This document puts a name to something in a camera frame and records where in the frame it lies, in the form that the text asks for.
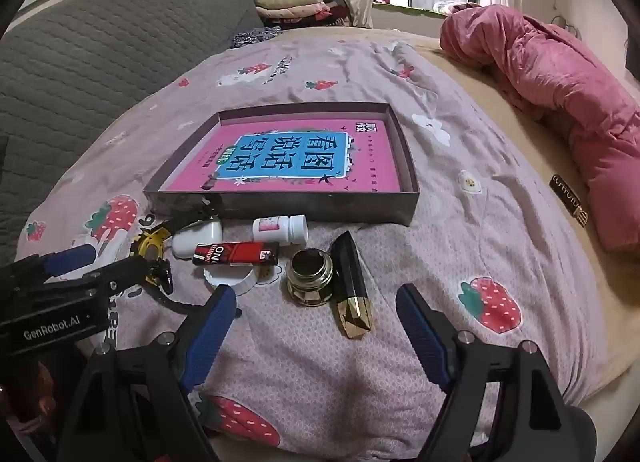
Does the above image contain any dark patterned cloth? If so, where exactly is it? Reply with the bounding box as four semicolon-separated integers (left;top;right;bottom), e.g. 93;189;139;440
231;26;283;49

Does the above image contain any dark red clothes pile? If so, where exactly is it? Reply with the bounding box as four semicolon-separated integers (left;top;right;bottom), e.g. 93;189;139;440
265;4;353;29

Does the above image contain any black mattress label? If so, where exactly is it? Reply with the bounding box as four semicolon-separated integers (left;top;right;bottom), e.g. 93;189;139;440
550;174;588;228

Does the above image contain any black and gold lipstick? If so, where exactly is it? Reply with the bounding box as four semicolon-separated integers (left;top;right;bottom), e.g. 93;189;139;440
329;231;375;340

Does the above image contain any pink book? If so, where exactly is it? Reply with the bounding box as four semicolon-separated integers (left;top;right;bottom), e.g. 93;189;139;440
162;117;403;193

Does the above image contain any white bottle cap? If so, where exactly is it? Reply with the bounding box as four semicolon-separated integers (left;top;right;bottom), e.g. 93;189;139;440
204;264;258;298

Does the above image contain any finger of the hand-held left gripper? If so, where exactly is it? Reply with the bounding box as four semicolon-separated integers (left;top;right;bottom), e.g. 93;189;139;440
40;257;151;300
10;243;98;283

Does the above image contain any dark grey shallow box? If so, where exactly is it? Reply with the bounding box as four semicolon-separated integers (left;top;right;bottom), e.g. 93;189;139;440
143;102;420;227

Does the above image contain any white pill bottle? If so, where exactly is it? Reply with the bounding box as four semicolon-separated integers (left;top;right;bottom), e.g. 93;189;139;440
252;214;308;246

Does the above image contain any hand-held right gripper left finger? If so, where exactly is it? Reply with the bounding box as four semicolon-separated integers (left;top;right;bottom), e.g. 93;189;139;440
57;284;238;462

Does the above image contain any metal chair back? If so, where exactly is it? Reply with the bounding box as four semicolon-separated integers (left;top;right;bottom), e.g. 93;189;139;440
550;14;583;40

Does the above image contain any glass jar with dark lid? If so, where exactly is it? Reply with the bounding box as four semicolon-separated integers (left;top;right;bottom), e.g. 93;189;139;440
285;248;335;309

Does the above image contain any multicoloured folded blanket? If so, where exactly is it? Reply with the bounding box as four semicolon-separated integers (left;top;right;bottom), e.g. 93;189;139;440
432;1;481;17

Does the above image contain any grey quilted headboard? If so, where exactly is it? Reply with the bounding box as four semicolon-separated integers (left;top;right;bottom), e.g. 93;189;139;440
0;0;263;268

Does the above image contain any pink folded blanket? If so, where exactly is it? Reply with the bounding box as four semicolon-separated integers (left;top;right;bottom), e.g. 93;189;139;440
257;3;331;20

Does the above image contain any pink strawberry printed blanket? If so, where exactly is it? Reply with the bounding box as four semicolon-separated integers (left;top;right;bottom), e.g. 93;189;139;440
15;37;608;462

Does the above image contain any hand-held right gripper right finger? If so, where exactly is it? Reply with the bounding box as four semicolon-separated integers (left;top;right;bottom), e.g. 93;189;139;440
395;283;576;462

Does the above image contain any white earbuds case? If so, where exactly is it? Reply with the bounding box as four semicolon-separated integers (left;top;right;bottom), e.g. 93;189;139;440
172;219;223;259

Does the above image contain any pink quilt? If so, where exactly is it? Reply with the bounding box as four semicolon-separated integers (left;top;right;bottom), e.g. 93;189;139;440
440;2;640;255

